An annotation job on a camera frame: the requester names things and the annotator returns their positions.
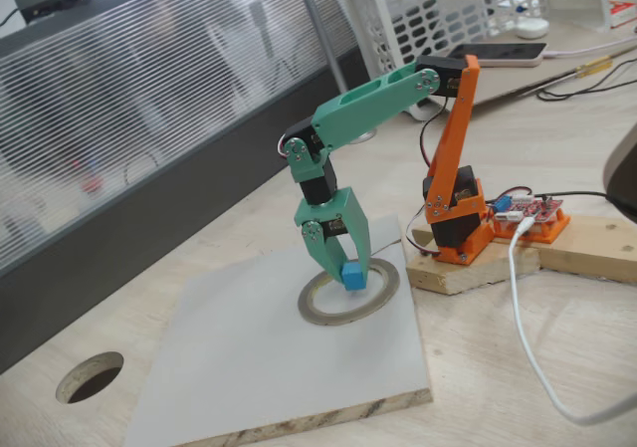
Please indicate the blue cube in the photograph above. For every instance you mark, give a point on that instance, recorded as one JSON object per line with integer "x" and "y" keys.
{"x": 354, "y": 278}

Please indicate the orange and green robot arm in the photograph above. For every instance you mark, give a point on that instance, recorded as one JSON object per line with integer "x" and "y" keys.
{"x": 363, "y": 108}

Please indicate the grey chipboard panel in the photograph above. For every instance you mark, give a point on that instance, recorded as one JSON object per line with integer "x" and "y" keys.
{"x": 298, "y": 367}

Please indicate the wooden base block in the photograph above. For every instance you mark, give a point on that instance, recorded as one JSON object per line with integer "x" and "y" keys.
{"x": 473, "y": 278}

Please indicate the red circuit board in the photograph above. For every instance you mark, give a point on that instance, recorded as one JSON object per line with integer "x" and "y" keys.
{"x": 537, "y": 208}

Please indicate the metal partition pole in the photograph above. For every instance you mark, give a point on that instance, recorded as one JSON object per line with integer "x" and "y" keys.
{"x": 318, "y": 19}

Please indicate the ribbed translucent desk partition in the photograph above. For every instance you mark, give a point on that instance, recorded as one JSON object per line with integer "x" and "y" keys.
{"x": 149, "y": 93}

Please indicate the wooden plank under circuit board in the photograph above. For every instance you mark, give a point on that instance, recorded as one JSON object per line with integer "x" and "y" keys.
{"x": 597, "y": 248}

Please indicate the smartphone with pale case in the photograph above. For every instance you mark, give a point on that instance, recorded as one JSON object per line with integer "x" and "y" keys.
{"x": 517, "y": 54}

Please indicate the white earbuds case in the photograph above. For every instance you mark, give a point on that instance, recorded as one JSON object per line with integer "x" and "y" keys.
{"x": 531, "y": 29}

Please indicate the grey rounded object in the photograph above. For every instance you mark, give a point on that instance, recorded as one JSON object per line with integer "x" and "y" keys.
{"x": 624, "y": 168}

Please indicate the white plastic mesh basket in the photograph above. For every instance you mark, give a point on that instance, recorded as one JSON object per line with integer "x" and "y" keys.
{"x": 594, "y": 11}

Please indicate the red printed box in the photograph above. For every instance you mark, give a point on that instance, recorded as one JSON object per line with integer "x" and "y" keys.
{"x": 624, "y": 14}

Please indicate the orange circuit board mount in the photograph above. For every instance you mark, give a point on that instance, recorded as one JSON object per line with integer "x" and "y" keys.
{"x": 552, "y": 230}

